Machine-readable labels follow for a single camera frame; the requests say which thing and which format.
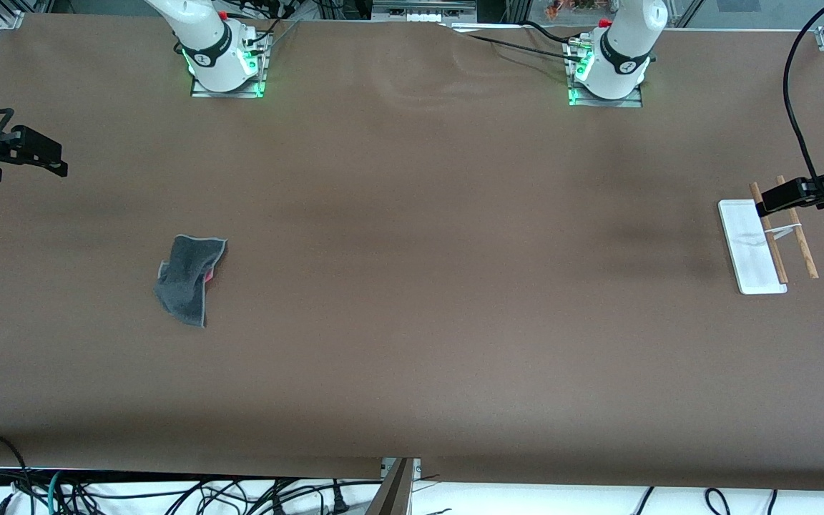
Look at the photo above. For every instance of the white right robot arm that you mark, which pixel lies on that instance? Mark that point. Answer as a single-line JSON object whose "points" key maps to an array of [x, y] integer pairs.
{"points": [[204, 43]]}

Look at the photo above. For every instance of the orange plastic items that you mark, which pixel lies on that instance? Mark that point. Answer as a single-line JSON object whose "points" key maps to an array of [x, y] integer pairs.
{"points": [[569, 7]]}

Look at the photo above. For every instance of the white zip tie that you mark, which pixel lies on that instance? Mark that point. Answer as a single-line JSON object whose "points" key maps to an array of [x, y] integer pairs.
{"points": [[787, 231]]}

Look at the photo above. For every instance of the white rack base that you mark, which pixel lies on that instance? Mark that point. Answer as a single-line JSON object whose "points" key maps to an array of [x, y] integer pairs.
{"points": [[744, 243]]}

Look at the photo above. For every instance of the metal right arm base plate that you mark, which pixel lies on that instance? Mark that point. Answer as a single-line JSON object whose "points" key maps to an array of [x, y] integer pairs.
{"points": [[229, 91]]}

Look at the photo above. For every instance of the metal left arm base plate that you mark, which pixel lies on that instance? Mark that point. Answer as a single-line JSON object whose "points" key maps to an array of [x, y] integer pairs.
{"points": [[634, 102]]}

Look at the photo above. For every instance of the grey and pink towel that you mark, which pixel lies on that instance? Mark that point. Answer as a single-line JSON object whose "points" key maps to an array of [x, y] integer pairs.
{"points": [[187, 279]]}

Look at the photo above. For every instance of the white power strip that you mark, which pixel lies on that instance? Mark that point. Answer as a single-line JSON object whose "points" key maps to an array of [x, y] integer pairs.
{"points": [[423, 11]]}

